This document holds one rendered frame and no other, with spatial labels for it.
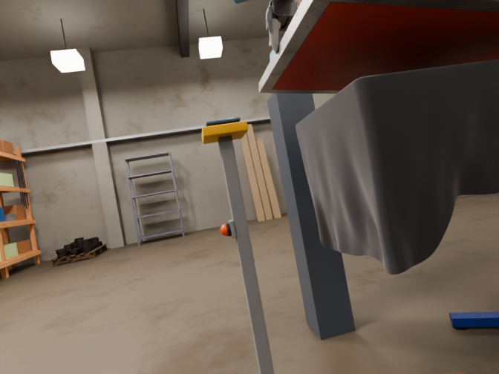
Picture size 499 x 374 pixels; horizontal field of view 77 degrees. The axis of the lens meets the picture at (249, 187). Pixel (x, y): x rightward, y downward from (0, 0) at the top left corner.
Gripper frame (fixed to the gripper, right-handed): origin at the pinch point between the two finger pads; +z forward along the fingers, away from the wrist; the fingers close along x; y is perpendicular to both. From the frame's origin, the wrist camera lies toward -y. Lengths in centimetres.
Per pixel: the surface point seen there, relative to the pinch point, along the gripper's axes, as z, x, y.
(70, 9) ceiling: -316, 241, 524
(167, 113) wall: -172, 91, 696
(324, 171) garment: 33.9, -11.5, 5.0
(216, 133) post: 22.5, 19.6, 5.7
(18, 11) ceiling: -304, 325, 519
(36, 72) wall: -264, 377, 691
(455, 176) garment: 38, -32, -20
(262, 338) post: 83, 8, 10
